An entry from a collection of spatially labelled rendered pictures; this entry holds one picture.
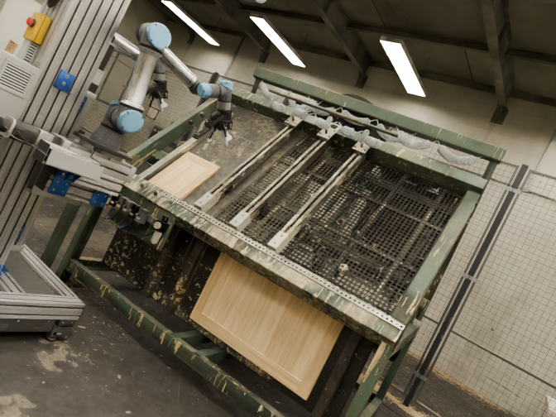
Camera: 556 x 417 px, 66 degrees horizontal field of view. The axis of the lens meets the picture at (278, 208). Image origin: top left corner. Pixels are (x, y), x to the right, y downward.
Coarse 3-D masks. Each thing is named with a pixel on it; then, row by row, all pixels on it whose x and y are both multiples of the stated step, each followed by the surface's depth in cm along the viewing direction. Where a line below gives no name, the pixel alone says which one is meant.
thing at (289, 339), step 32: (224, 256) 274; (224, 288) 270; (256, 288) 262; (224, 320) 266; (256, 320) 258; (288, 320) 250; (320, 320) 243; (256, 352) 254; (288, 352) 247; (320, 352) 239; (288, 384) 243
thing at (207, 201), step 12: (288, 120) 322; (300, 120) 322; (288, 132) 317; (276, 144) 310; (252, 156) 298; (264, 156) 303; (240, 168) 291; (252, 168) 296; (228, 180) 282; (240, 180) 290; (216, 192) 274; (204, 204) 267
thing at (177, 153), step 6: (192, 138) 321; (204, 138) 326; (186, 144) 316; (192, 144) 317; (180, 150) 311; (186, 150) 315; (168, 156) 306; (174, 156) 307; (162, 162) 302; (168, 162) 304; (150, 168) 298; (156, 168) 298; (162, 168) 302; (144, 174) 294; (150, 174) 294
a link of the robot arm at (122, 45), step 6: (120, 36) 250; (114, 42) 249; (120, 42) 250; (126, 42) 251; (120, 48) 252; (126, 48) 252; (132, 48) 254; (138, 48) 257; (126, 54) 255; (132, 54) 255; (138, 54) 256
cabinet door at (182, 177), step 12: (192, 156) 309; (168, 168) 300; (180, 168) 301; (192, 168) 300; (204, 168) 300; (216, 168) 299; (156, 180) 292; (168, 180) 292; (180, 180) 291; (192, 180) 291; (204, 180) 292; (168, 192) 283; (180, 192) 283
